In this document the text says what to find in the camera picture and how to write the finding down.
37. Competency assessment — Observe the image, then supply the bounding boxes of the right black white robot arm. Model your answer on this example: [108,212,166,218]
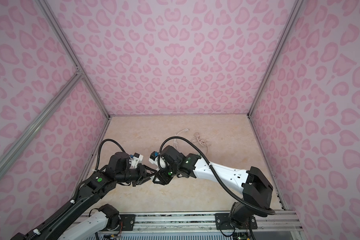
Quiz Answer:
[150,136,276,229]

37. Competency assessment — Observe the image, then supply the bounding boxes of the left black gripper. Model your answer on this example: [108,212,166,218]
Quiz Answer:
[117,165,156,187]

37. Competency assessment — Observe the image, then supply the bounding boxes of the white power strip cable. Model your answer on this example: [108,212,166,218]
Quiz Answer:
[173,128,190,148]

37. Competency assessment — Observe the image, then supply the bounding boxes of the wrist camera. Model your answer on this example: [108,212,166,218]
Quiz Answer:
[130,153,144,169]
[149,151,163,168]

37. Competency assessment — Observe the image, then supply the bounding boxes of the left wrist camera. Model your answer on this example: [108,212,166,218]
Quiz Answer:
[130,153,144,169]

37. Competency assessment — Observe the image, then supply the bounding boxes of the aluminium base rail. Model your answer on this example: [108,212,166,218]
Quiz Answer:
[44,209,304,236]

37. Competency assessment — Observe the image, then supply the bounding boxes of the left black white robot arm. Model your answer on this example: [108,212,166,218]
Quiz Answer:
[12,139,157,240]

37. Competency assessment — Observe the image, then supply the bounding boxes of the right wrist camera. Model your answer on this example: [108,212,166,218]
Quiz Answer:
[149,151,163,168]

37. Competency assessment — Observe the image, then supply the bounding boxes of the diagonal aluminium frame bar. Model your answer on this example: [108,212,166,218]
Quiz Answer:
[0,71,83,181]

